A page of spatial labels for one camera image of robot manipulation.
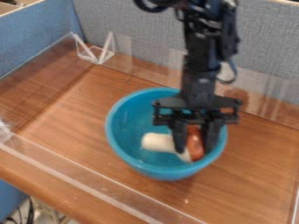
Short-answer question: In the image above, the clear acrylic barrier wall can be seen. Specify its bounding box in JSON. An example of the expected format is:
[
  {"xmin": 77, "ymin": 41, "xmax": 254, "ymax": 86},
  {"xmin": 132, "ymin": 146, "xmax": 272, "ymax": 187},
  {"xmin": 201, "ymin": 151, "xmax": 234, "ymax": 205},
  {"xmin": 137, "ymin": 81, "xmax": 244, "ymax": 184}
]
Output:
[{"xmin": 0, "ymin": 34, "xmax": 299, "ymax": 224}]

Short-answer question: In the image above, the clear acrylic corner bracket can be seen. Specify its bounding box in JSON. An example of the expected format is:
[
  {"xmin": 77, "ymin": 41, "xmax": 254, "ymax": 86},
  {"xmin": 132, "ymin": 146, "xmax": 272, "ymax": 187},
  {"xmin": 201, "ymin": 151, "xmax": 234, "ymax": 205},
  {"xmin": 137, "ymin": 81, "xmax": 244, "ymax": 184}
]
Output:
[{"xmin": 70, "ymin": 31, "xmax": 115, "ymax": 65}]

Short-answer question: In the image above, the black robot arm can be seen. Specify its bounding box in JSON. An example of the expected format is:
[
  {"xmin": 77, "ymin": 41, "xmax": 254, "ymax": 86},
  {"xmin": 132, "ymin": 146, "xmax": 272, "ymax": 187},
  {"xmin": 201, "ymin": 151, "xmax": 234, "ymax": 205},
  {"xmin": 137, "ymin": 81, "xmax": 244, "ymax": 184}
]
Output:
[{"xmin": 133, "ymin": 0, "xmax": 242, "ymax": 153}]

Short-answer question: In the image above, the blue plastic bowl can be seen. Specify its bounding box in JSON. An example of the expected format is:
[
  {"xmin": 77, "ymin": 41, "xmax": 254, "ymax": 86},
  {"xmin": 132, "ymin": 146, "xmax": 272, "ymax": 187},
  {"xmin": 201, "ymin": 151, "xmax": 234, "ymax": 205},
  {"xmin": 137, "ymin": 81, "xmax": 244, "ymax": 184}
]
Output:
[{"xmin": 105, "ymin": 87, "xmax": 228, "ymax": 181}]

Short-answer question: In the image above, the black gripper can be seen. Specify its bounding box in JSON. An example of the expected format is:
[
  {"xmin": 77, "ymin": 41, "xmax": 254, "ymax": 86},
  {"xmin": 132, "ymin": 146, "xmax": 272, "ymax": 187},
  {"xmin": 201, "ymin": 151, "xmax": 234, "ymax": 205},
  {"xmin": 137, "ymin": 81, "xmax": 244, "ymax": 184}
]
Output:
[{"xmin": 153, "ymin": 66, "xmax": 242, "ymax": 153}]

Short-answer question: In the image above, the blue fabric partition panel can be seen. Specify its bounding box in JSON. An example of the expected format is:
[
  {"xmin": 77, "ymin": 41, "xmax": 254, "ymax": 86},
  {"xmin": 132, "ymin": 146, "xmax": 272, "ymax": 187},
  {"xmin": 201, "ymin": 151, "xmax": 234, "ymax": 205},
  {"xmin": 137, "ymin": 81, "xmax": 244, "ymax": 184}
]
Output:
[{"xmin": 0, "ymin": 0, "xmax": 83, "ymax": 77}]

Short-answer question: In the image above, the toy mushroom brown cap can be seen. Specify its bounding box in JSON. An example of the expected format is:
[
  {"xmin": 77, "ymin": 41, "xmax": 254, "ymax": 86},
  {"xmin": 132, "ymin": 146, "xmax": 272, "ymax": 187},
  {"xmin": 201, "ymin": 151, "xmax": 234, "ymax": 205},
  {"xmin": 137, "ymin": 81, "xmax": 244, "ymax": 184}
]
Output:
[{"xmin": 140, "ymin": 125, "xmax": 205, "ymax": 163}]

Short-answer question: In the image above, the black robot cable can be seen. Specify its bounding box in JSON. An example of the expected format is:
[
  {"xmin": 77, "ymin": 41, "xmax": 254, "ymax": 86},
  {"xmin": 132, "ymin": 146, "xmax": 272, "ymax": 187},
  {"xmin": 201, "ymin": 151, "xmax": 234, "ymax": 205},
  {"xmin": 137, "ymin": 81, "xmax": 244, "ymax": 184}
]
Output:
[{"xmin": 216, "ymin": 58, "xmax": 238, "ymax": 86}]

